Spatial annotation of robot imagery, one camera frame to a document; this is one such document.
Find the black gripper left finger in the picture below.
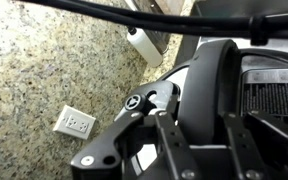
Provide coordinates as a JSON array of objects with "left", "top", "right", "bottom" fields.
[{"left": 70, "top": 109, "right": 202, "bottom": 180}]

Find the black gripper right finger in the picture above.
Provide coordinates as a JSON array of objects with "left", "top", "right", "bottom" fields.
[{"left": 223, "top": 110, "right": 288, "bottom": 180}]

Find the black rice cooker lid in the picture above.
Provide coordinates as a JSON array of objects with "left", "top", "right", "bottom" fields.
[{"left": 113, "top": 38, "right": 288, "bottom": 180}]

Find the white soap dispenser bottle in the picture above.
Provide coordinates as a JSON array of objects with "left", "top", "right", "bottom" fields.
[{"left": 126, "top": 27, "right": 165, "bottom": 69}]

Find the white duplex wall outlet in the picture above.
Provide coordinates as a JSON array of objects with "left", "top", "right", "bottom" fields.
[{"left": 52, "top": 104, "right": 97, "bottom": 141}]

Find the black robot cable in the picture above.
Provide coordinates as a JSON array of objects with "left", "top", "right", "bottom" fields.
[{"left": 17, "top": 0, "right": 288, "bottom": 47}]

